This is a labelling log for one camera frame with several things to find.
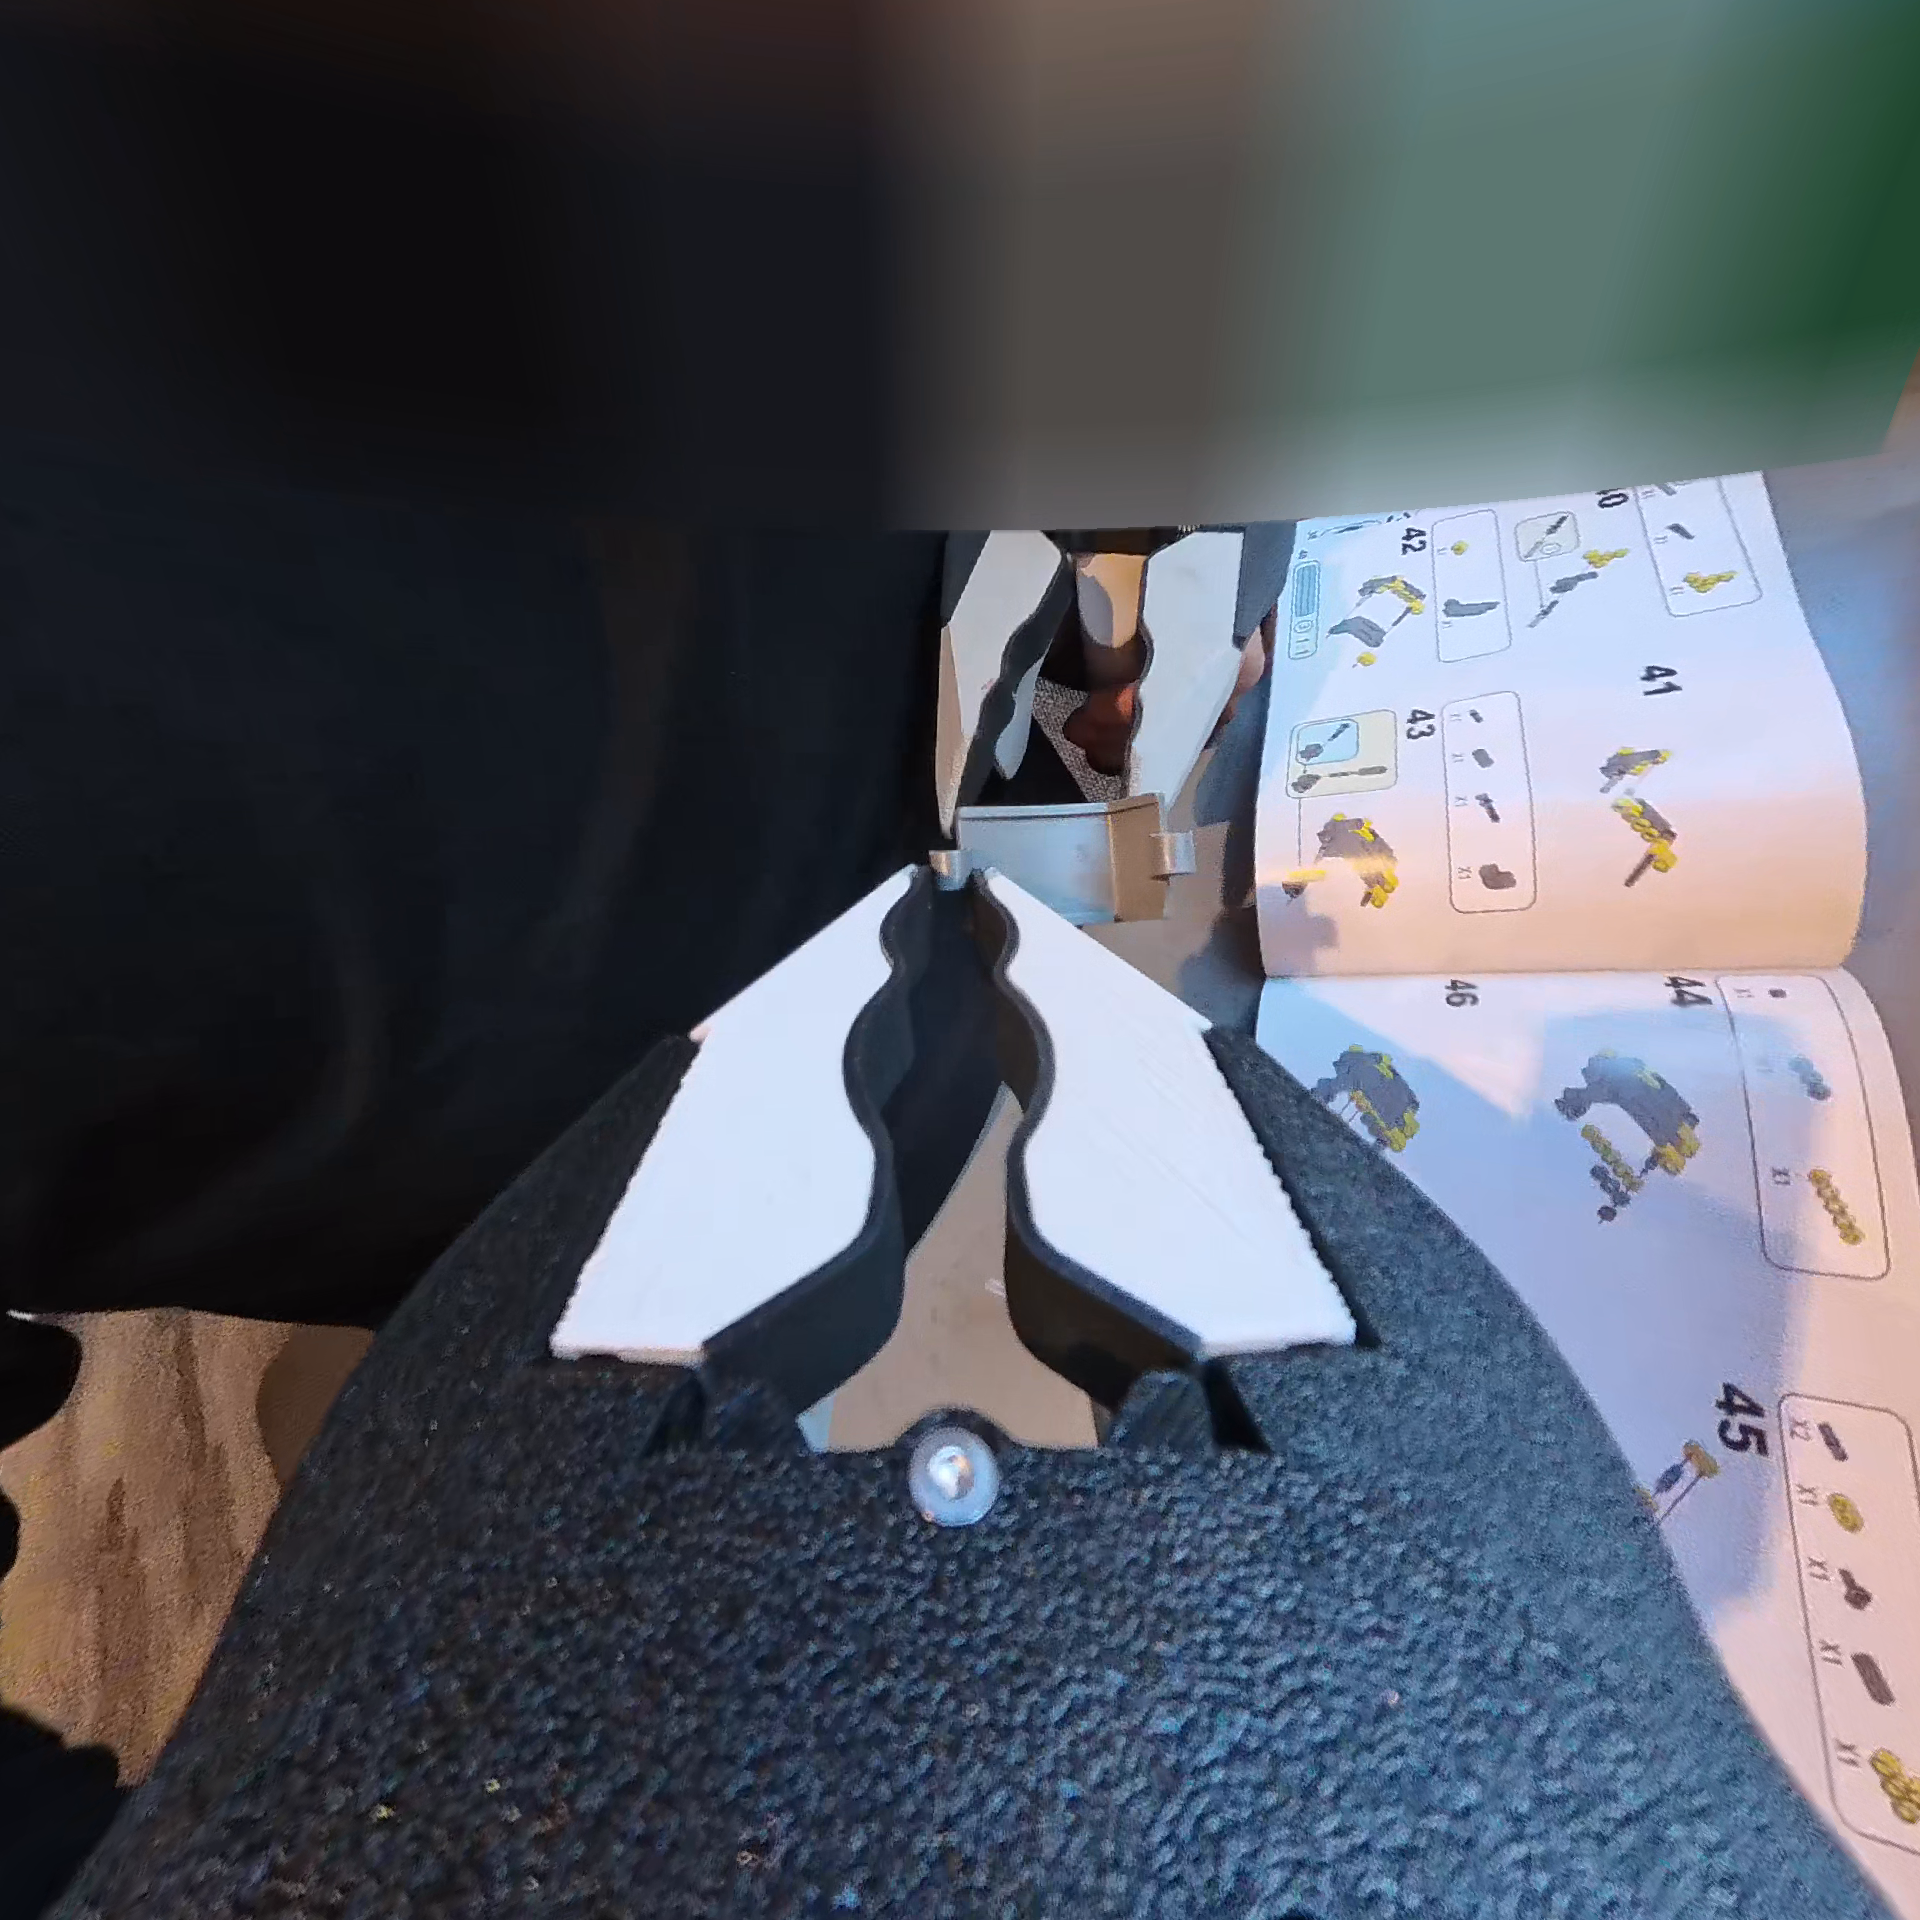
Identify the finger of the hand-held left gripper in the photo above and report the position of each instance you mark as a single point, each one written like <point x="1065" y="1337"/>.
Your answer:
<point x="974" y="630"/>
<point x="1201" y="644"/>

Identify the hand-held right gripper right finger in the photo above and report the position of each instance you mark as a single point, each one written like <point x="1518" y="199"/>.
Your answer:
<point x="1184" y="1184"/>

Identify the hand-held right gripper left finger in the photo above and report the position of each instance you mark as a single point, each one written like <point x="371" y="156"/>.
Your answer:
<point x="721" y="1184"/>

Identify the grey curved brick panel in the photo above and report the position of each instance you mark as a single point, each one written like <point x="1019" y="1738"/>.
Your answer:
<point x="1049" y="856"/>

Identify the instruction booklet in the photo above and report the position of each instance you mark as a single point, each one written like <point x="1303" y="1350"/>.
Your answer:
<point x="1576" y="826"/>

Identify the grey desk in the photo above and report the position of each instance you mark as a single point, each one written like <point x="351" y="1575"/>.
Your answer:
<point x="1881" y="675"/>

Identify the person's left hand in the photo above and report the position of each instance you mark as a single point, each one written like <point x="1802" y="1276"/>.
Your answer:
<point x="1103" y="716"/>

